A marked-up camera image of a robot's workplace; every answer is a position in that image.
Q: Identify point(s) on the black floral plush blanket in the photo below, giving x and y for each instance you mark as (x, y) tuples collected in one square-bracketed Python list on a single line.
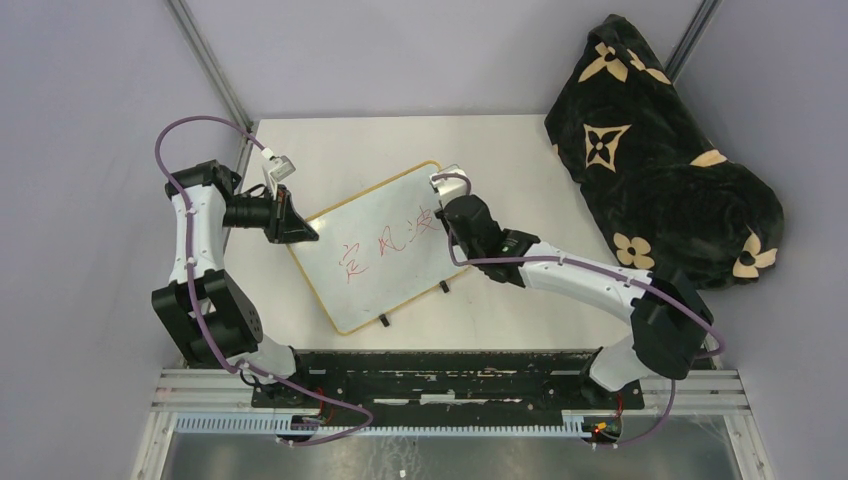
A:
[(660, 192)]

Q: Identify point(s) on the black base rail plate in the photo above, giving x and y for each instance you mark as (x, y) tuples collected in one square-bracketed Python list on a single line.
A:
[(442, 388)]

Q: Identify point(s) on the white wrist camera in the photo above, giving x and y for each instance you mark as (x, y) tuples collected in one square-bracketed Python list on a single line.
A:
[(450, 183), (275, 170)]

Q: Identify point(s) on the aluminium frame rails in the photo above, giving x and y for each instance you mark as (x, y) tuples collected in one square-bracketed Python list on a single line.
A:
[(707, 391)]

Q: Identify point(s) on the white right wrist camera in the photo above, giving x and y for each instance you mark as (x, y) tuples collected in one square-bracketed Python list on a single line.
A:
[(450, 183)]

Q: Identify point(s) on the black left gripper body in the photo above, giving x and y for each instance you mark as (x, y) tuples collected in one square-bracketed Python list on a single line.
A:
[(264, 212)]

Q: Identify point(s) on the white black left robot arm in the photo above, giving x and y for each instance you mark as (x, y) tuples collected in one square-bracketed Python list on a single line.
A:
[(211, 320)]

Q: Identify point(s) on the white toothed cable duct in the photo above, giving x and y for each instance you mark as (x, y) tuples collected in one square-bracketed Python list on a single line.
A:
[(288, 425)]

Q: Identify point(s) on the yellow framed whiteboard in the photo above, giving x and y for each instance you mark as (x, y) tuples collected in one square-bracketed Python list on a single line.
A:
[(377, 251)]

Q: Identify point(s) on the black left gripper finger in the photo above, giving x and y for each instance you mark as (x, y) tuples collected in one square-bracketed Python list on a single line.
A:
[(298, 225), (298, 236)]

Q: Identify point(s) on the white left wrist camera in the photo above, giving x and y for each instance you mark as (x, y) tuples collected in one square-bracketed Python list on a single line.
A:
[(275, 170)]

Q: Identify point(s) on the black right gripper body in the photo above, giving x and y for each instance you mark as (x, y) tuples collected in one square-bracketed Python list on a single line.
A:
[(472, 254)]

